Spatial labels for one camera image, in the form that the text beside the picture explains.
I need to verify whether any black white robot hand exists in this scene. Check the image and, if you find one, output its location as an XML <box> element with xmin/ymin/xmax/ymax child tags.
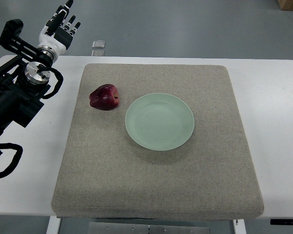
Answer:
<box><xmin>38</xmin><ymin>0</ymin><xmax>81</xmax><ymax>57</ymax></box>

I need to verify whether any red apple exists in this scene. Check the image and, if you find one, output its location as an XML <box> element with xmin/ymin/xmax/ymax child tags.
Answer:
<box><xmin>89</xmin><ymin>84</ymin><xmax>120</xmax><ymax>111</ymax></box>

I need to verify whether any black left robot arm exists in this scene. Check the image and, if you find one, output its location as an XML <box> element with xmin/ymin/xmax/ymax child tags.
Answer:
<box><xmin>0</xmin><ymin>19</ymin><xmax>63</xmax><ymax>178</ymax></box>

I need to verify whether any pale green plate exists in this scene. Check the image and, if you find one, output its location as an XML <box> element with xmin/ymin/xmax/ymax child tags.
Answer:
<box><xmin>125</xmin><ymin>93</ymin><xmax>195</xmax><ymax>151</ymax></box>

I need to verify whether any lower clear floor marker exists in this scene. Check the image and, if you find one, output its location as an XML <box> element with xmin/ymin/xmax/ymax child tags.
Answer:
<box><xmin>91</xmin><ymin>50</ymin><xmax>105</xmax><ymax>57</ymax></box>

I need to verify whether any beige fabric cushion mat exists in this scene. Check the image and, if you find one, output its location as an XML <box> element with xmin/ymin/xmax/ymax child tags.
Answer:
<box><xmin>52</xmin><ymin>64</ymin><xmax>264</xmax><ymax>221</ymax></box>

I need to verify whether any white table leg left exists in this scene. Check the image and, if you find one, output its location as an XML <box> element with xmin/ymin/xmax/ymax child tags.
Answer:
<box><xmin>46</xmin><ymin>216</ymin><xmax>61</xmax><ymax>234</ymax></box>

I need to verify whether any white table leg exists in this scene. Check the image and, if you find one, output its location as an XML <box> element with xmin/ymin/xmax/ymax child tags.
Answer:
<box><xmin>232</xmin><ymin>219</ymin><xmax>247</xmax><ymax>234</ymax></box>
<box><xmin>46</xmin><ymin>216</ymin><xmax>61</xmax><ymax>234</ymax></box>

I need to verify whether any cardboard box corner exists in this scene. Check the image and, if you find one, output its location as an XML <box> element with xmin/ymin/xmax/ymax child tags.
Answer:
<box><xmin>278</xmin><ymin>0</ymin><xmax>293</xmax><ymax>11</ymax></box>

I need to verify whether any white table leg right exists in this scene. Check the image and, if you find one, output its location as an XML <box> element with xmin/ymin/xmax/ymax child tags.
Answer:
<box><xmin>232</xmin><ymin>219</ymin><xmax>247</xmax><ymax>234</ymax></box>

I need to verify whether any black table control panel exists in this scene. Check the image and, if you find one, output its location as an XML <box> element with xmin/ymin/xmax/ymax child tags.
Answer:
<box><xmin>270</xmin><ymin>219</ymin><xmax>293</xmax><ymax>226</ymax></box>

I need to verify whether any metal base plate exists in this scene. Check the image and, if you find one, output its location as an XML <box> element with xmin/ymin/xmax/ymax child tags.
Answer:
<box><xmin>87</xmin><ymin>222</ymin><xmax>210</xmax><ymax>234</ymax></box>

